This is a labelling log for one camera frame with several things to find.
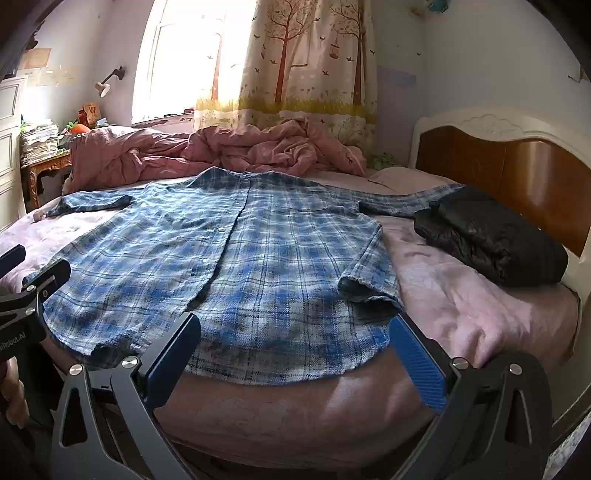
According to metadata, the pink pillow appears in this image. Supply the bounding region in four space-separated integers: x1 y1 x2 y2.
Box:
367 166 455 195

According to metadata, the stack of papers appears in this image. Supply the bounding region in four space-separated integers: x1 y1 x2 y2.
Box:
19 121 61 164

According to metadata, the white wall paper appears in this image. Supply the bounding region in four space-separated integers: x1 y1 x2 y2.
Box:
37 67 77 86

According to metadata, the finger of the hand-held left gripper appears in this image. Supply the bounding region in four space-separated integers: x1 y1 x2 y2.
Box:
0 244 27 280
21 259 72 303

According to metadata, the green cloth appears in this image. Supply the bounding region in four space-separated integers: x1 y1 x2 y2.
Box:
369 152 409 171

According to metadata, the folded black jacket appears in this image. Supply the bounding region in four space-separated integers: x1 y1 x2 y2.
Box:
413 187 570 286

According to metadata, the person's left hand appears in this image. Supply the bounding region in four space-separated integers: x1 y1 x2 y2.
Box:
0 357 31 428

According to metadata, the white cabinet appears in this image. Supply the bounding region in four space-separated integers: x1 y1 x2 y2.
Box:
0 76 31 232

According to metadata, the wall lamp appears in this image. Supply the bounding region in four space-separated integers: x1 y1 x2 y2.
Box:
95 66 126 97

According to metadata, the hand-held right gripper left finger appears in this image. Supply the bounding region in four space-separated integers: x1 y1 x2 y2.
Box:
48 311 204 480

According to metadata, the bed with pink sheet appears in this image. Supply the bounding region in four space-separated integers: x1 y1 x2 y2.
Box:
0 166 583 467

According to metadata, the wooden headboard with white frame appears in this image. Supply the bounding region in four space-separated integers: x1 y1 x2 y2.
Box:
409 107 591 287

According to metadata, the carved wooden nightstand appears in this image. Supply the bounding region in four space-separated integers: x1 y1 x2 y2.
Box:
21 150 75 210

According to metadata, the tree print curtain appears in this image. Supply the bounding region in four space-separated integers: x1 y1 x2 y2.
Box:
194 0 379 148

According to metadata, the brown wall paper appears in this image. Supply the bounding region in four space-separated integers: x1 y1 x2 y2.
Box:
21 47 52 70

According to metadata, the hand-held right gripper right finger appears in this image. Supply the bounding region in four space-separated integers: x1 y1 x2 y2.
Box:
388 313 555 480

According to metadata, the blue plaid shirt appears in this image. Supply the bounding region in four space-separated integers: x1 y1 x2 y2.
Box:
23 167 467 386

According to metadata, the pink quilt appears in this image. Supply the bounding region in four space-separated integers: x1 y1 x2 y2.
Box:
69 117 368 192

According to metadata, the window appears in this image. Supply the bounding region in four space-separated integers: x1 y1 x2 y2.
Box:
131 0 259 125

